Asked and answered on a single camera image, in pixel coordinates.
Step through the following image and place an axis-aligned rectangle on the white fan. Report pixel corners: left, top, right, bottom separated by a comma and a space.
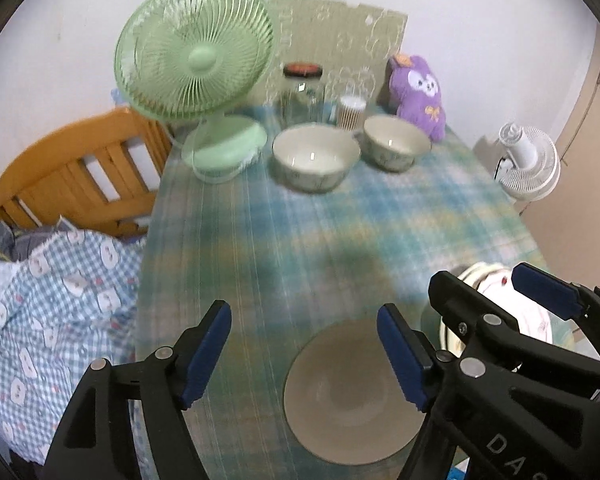
495, 122, 562, 203

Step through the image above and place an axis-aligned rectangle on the green printed cardboard sheet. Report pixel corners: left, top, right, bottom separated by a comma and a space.
266, 0, 409, 111

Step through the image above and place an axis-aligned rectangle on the beige round plate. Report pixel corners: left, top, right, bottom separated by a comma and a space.
282, 317, 431, 466

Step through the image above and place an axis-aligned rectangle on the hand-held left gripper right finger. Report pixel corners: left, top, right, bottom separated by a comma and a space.
377, 304, 462, 480

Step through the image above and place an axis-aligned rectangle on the beige floral bowl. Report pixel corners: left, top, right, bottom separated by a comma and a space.
362, 114, 432, 173
271, 124, 362, 195

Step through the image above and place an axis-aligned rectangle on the grey plaid cloth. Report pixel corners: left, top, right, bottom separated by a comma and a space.
0, 220, 76, 261

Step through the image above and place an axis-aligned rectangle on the blue checked blanket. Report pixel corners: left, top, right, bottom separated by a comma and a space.
0, 215, 148, 466

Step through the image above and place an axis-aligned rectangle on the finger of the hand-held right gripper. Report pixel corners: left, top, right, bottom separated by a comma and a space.
511, 262, 600, 361
428, 270, 522, 380

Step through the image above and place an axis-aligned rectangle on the glass jar with dark lid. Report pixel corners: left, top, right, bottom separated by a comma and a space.
281, 62, 327, 128

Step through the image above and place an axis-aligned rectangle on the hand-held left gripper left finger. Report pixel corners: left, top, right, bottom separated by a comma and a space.
42, 300, 232, 480

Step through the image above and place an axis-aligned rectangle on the green plaid tablecloth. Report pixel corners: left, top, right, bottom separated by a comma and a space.
132, 105, 548, 480

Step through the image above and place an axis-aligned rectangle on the small cotton swab container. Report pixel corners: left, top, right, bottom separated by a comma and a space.
336, 95, 368, 131

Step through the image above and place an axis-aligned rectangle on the purple plush bunny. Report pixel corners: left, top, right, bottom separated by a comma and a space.
386, 54, 448, 142

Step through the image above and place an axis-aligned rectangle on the white plate with red motif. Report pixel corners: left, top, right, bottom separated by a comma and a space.
472, 264, 552, 343

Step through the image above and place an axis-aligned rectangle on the wooden headboard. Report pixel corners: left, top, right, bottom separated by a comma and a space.
0, 107, 173, 238

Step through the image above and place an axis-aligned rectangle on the green desk fan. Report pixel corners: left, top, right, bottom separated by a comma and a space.
112, 0, 277, 184

